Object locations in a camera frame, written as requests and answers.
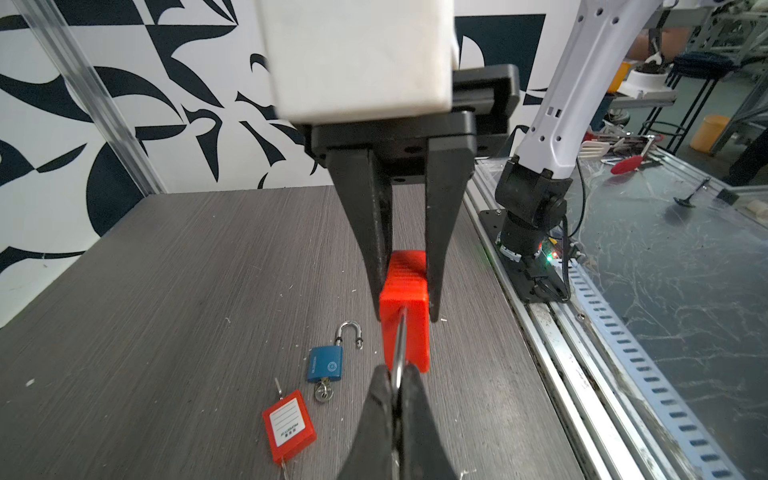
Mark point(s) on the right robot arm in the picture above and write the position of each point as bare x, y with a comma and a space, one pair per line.
536, 178

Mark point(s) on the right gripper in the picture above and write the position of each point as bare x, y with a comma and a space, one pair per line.
484, 100

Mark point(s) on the red padlock long shackle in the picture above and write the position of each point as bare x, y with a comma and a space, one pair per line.
404, 315

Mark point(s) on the black ladle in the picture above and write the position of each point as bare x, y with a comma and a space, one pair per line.
686, 202

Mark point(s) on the red spatula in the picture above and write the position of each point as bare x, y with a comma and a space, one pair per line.
633, 163

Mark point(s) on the yellow bucket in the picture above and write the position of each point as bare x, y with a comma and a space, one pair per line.
708, 133

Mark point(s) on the white cable duct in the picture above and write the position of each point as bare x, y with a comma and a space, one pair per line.
672, 424

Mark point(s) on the blue padlock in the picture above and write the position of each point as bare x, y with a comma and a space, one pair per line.
325, 363

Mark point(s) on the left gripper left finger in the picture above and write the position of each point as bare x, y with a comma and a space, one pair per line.
370, 455

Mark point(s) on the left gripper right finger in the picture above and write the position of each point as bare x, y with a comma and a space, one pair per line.
421, 453

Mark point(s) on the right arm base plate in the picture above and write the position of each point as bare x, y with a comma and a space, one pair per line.
533, 277

